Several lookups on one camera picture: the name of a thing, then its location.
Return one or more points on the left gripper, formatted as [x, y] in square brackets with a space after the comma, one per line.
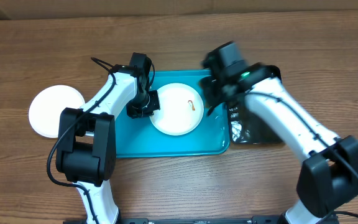
[134, 113]

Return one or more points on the white plate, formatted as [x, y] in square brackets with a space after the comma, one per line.
[46, 107]
[175, 116]

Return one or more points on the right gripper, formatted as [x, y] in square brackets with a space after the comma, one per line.
[209, 94]

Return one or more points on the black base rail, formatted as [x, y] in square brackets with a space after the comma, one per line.
[273, 219]

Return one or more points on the teal plastic serving tray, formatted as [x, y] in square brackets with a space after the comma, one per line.
[137, 138]

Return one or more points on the black water tray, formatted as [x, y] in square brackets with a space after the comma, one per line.
[246, 127]

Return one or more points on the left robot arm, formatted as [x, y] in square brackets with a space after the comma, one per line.
[84, 154]

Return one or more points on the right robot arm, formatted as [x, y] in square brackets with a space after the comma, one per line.
[329, 163]

